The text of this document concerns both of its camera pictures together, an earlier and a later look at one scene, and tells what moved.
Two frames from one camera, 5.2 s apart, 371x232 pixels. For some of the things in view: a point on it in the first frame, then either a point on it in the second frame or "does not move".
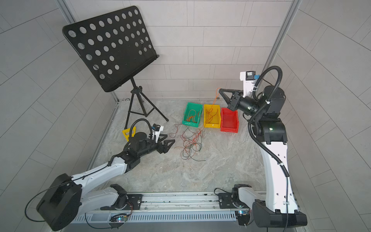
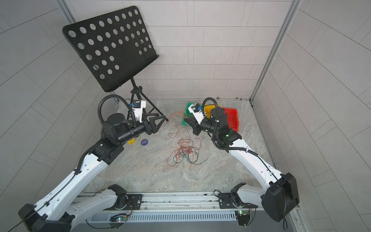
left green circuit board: (119, 218) does not move
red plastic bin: (229, 120) does not move
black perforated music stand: (116, 45) does not move
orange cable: (216, 96) → (185, 117)
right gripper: (237, 102) → (197, 127)
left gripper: (164, 149) → (148, 126)
